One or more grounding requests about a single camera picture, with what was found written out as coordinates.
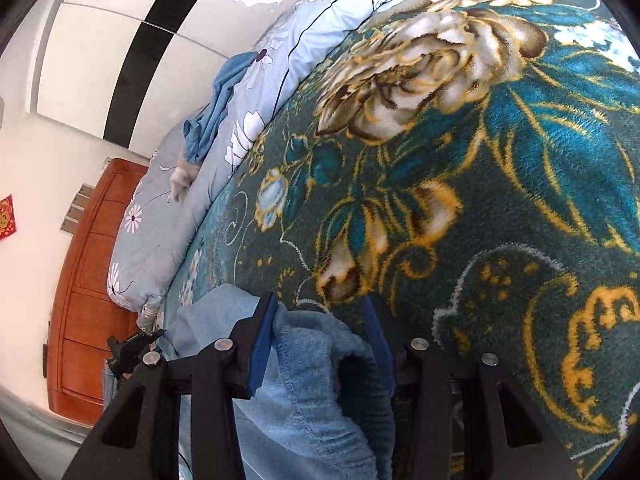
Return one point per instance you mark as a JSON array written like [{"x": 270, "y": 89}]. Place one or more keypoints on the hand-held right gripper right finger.
[{"x": 380, "y": 355}]

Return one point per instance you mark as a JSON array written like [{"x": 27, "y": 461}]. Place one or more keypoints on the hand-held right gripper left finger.
[{"x": 262, "y": 340}]

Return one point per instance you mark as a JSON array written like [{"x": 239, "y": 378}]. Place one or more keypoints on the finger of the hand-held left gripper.
[{"x": 140, "y": 344}]

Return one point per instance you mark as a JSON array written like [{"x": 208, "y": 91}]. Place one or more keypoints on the blue fleece pants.
[{"x": 310, "y": 385}]

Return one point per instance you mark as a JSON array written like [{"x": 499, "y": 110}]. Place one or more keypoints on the grey floral pillow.
[{"x": 149, "y": 315}]

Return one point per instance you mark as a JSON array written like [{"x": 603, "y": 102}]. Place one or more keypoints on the wooden headboard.
[{"x": 90, "y": 285}]

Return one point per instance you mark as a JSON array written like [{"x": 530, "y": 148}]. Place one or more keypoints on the grey-blue floral duvet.
[{"x": 165, "y": 220}]

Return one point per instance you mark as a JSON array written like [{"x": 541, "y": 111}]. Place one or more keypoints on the beige cloth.
[{"x": 180, "y": 180}]

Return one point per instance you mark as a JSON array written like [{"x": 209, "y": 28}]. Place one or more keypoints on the teal floral bed blanket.
[{"x": 500, "y": 160}]

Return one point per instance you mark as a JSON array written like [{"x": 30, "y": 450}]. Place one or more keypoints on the crumpled blue fleece garment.
[{"x": 210, "y": 115}]

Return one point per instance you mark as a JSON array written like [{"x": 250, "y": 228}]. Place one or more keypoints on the white wardrobe with black stripe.
[{"x": 100, "y": 60}]

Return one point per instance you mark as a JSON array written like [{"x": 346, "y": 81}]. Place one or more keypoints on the small picture frame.
[
  {"x": 68, "y": 227},
  {"x": 74, "y": 216}
]

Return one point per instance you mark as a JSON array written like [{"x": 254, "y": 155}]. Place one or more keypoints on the red wall decoration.
[{"x": 6, "y": 217}]

